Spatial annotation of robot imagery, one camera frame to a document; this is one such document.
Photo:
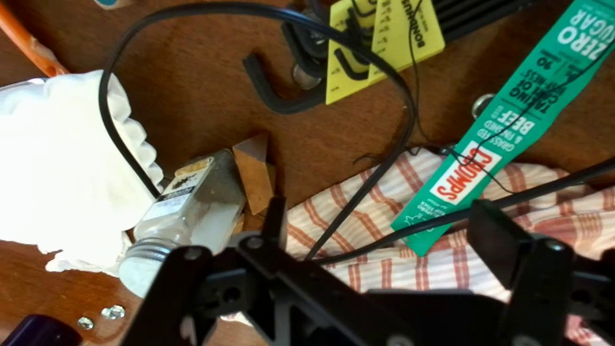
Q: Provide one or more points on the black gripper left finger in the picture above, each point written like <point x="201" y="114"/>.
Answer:
<point x="193" y="281"/>

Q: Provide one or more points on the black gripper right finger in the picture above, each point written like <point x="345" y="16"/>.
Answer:
<point x="539" y="281"/>

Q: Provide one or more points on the small metal nut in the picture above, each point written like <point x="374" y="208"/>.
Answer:
<point x="85" y="323"/>
<point x="114" y="312"/>

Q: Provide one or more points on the small brown block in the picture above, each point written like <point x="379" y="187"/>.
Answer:
<point x="253" y="173"/>

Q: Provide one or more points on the red striped cloth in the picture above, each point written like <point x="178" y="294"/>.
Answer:
<point x="385" y="269"/>

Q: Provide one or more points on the dark blue mug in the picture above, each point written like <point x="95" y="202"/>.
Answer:
<point x="35" y="333"/>

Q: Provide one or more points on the green Chomps snack stick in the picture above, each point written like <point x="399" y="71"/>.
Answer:
<point x="512" y="108"/>

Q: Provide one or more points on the metal washer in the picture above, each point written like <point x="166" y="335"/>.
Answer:
<point x="483" y="106"/>

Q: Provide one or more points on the yellow hex key set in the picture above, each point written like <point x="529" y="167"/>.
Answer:
<point x="385" y="44"/>

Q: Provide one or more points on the orange stick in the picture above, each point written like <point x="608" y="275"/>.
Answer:
<point x="30" y="48"/>

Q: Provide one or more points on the small teal disc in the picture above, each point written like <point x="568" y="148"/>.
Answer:
<point x="116" y="4"/>

